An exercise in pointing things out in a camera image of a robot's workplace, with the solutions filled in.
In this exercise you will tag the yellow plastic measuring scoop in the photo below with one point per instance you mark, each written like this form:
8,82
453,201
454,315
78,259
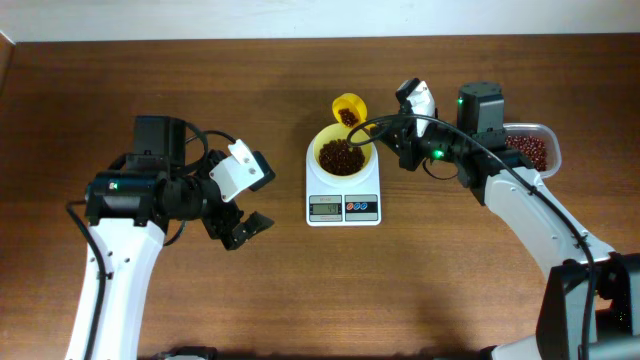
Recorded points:
354,103

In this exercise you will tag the red beans in scoop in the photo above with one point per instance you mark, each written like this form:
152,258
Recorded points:
348,118

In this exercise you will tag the red beans in container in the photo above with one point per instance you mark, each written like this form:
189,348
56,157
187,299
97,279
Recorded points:
532,147

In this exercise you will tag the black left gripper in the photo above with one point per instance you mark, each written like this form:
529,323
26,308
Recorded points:
232,239

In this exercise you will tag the yellow plastic bowl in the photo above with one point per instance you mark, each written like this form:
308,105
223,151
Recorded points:
336,132

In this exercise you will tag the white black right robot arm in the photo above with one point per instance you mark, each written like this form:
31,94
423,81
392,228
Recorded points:
590,308

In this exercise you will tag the white digital kitchen scale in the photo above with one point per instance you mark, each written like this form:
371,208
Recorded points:
352,201

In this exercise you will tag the clear plastic container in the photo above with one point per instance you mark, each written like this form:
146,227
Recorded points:
554,158

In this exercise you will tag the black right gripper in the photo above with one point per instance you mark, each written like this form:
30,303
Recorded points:
404,139

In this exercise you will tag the red beans in bowl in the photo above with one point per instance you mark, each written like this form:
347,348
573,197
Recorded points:
338,158

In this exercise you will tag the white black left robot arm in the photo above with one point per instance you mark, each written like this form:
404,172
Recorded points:
128,208

